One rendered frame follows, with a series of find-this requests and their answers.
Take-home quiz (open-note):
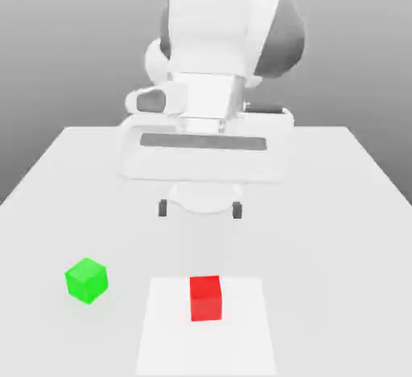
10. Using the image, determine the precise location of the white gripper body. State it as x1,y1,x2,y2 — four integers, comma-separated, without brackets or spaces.
116,110,296,186

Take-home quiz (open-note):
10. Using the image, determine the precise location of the small red cube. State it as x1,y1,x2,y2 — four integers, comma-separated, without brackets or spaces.
188,274,224,322

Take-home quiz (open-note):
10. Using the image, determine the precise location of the small green cube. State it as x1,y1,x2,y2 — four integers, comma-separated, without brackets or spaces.
64,256,109,305

